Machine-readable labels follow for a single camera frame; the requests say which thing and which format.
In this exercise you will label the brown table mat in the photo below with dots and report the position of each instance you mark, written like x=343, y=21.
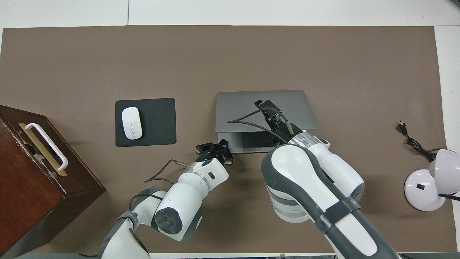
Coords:
x=230, y=57

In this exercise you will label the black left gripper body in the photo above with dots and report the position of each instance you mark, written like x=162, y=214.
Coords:
x=214, y=154

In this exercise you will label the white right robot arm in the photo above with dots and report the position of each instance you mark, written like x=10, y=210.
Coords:
x=305, y=172

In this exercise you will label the silver laptop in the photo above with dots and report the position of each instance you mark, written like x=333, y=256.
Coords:
x=298, y=111

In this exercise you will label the white computer mouse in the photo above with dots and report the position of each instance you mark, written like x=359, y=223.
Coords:
x=132, y=123

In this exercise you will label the white desk lamp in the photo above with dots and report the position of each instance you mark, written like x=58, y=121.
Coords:
x=418, y=190

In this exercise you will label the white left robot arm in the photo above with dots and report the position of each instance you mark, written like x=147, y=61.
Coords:
x=187, y=201

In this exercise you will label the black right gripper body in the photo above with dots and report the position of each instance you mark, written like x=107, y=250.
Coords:
x=280, y=126

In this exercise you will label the black mouse pad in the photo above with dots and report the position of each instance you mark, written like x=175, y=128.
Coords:
x=158, y=122

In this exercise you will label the dark brown wooden box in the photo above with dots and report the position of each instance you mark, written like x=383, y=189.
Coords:
x=28, y=194

